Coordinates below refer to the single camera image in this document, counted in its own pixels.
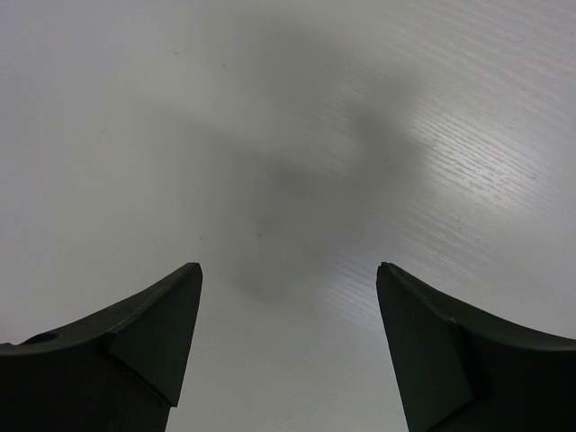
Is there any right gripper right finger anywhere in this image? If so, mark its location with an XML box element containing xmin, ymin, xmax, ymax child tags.
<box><xmin>376</xmin><ymin>263</ymin><xmax>575</xmax><ymax>431</ymax></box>

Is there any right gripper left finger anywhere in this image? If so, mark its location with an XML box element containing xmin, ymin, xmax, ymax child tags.
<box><xmin>1</xmin><ymin>263</ymin><xmax>203</xmax><ymax>431</ymax></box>

